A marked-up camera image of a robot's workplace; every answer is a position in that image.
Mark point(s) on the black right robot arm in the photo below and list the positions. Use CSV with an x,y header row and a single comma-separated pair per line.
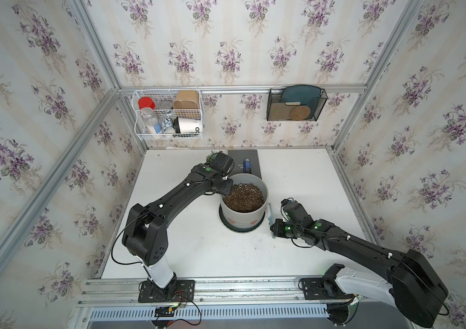
x,y
404,280

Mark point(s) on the white wire wall basket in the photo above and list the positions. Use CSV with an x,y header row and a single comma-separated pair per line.
x,y
165,113

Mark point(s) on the black mesh wall organizer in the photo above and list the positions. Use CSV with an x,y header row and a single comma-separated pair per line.
x,y
278,111

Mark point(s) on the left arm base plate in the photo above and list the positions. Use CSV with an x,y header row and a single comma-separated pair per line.
x,y
176,290

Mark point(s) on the grey ceramic pot with soil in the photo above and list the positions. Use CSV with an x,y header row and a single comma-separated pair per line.
x,y
248,193

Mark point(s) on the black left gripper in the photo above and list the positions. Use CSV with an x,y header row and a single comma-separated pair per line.
x,y
228,192

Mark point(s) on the dark green pot saucer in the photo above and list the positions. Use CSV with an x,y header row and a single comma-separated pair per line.
x,y
241,221

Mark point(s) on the aluminium front rail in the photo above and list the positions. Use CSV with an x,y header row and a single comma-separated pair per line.
x,y
232,291

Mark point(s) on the round cork coaster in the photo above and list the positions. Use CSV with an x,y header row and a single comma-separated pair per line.
x,y
300,113

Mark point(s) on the red lidded jar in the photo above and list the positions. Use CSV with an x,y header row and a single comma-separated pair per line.
x,y
146,102

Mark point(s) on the dark grey book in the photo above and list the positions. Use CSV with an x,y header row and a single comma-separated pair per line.
x,y
238,155

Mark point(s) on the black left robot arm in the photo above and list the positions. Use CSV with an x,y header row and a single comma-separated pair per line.
x,y
145,233

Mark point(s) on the white cylindrical cup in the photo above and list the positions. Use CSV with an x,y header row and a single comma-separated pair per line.
x,y
187,126

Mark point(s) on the clear plastic bottle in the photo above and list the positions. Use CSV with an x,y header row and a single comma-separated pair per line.
x,y
150,121

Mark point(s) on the mint green pencil cup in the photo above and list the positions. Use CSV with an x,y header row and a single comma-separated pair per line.
x,y
210,156

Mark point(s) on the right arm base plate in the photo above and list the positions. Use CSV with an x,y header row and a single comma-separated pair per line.
x,y
318,288

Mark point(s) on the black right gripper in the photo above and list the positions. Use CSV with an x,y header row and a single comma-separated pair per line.
x,y
276,229

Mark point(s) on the teal plate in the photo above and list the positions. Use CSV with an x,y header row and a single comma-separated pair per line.
x,y
306,95

